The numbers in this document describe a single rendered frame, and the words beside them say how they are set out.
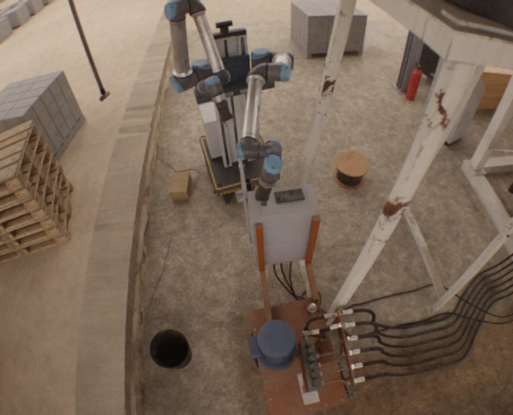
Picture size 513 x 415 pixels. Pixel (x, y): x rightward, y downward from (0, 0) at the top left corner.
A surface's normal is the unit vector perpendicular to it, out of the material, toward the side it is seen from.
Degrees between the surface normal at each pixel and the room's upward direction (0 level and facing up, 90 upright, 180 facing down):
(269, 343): 0
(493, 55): 90
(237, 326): 0
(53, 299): 0
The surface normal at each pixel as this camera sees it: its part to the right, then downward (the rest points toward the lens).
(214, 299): -0.05, -0.60
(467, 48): 0.12, 0.79
